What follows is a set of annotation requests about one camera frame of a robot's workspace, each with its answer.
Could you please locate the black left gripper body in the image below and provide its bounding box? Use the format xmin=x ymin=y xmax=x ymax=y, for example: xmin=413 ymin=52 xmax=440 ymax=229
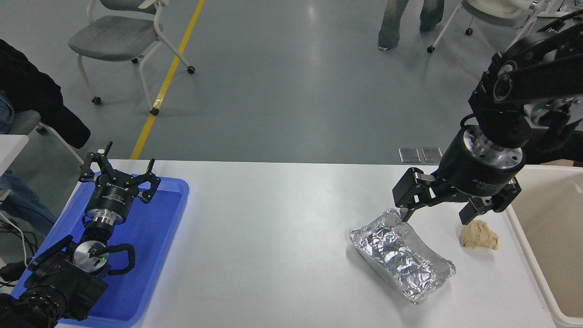
xmin=86 ymin=175 xmax=139 ymax=215

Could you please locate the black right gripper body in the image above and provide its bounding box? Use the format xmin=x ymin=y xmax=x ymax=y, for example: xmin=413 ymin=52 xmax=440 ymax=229
xmin=440 ymin=130 xmax=524 ymax=199

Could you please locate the silver foil tray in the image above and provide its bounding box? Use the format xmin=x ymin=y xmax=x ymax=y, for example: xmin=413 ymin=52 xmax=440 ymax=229
xmin=349 ymin=208 xmax=456 ymax=305

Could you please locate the crumpled tan paper ball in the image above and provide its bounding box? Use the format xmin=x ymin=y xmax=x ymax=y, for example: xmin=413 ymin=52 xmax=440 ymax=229
xmin=459 ymin=220 xmax=500 ymax=251

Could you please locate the blue plastic tray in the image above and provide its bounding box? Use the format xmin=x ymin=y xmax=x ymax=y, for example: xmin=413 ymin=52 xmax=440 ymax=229
xmin=10 ymin=172 xmax=190 ymax=328

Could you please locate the large pale bin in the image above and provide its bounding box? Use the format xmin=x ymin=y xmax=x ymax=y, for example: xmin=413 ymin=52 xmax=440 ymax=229
xmin=506 ymin=164 xmax=583 ymax=328

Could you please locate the person beside bin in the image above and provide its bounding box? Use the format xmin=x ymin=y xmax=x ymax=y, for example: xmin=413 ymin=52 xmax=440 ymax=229
xmin=524 ymin=121 xmax=583 ymax=165

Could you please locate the grey padded seat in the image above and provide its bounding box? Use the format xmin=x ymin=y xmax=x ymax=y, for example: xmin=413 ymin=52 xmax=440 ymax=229
xmin=8 ymin=109 xmax=85 ymax=165

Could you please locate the small white table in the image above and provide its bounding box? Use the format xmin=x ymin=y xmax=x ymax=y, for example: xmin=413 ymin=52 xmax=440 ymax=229
xmin=0 ymin=134 xmax=29 ymax=177

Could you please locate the seated person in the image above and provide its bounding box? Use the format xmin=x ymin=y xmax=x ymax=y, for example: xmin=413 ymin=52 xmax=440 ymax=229
xmin=0 ymin=39 xmax=92 ymax=237

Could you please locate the grey wheeled chair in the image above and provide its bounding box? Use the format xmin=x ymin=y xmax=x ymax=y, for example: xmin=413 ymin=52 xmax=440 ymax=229
xmin=68 ymin=0 xmax=196 ymax=116

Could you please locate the standing person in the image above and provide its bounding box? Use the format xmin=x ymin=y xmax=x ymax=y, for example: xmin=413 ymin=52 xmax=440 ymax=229
xmin=378 ymin=0 xmax=445 ymax=51

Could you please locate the white wheeled chair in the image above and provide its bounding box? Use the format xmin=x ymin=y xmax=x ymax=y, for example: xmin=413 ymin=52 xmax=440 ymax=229
xmin=426 ymin=0 xmax=558 ymax=54

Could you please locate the white cable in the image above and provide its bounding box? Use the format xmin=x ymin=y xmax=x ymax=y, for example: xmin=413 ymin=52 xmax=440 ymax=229
xmin=0 ymin=212 xmax=29 ymax=267

